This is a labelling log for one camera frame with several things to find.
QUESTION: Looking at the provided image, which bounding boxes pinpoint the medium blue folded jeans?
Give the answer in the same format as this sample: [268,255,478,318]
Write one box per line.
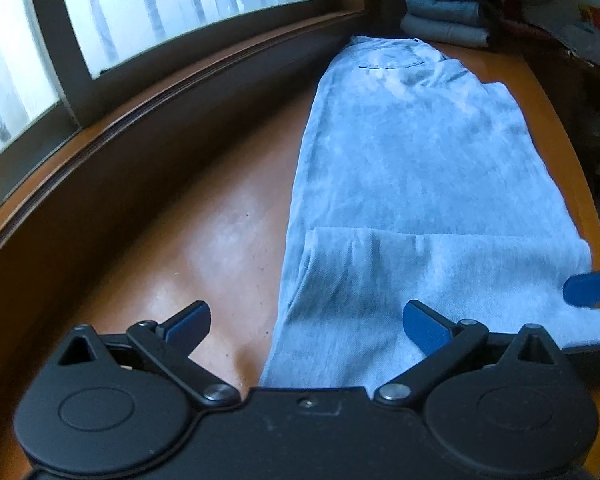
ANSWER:
[405,0,484,26]

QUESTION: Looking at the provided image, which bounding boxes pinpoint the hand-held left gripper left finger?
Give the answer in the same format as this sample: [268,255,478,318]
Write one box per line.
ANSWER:
[56,301,242,408]

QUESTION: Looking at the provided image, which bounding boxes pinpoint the light blue jeans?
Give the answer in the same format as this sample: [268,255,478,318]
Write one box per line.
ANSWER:
[259,35,600,390]

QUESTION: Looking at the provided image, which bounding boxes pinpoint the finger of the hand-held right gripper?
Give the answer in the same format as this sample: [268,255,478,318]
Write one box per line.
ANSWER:
[561,337,600,358]
[563,268,600,307]

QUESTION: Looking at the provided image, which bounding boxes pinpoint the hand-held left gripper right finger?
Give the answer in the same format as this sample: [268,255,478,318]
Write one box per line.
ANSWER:
[374,300,562,407]

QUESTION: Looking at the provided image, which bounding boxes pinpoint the wooden window sill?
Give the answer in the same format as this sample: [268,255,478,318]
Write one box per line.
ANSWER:
[0,7,381,281]

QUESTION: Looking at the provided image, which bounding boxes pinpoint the printed white cloth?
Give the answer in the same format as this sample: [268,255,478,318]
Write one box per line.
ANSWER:
[559,0,600,69]

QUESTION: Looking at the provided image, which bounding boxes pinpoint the grey framed window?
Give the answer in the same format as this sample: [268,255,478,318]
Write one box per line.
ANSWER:
[0,0,370,221]

